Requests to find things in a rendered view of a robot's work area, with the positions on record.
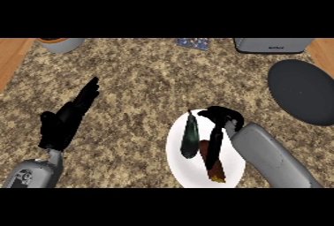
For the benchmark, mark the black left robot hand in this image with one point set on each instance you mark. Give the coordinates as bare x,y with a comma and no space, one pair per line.
66,120

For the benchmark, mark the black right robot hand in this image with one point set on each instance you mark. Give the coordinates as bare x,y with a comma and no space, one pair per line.
216,138

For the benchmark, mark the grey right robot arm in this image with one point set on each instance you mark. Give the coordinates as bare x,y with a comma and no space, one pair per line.
273,159

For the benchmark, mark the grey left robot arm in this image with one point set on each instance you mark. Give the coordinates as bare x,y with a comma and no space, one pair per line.
38,173

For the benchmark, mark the white plate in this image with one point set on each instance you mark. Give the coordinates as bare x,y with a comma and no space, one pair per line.
191,167

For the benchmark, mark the brown sweet potato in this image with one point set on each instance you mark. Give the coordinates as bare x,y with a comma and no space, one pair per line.
216,173

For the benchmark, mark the dark green eggplant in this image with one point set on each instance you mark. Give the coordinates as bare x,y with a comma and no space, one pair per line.
191,138

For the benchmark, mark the grey pot with orange rim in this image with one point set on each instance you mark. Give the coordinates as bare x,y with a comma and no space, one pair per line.
58,44

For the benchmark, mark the blue patterned box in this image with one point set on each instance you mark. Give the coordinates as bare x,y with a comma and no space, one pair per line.
193,43

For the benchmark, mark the grey appliance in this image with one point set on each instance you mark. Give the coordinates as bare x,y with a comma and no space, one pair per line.
273,45

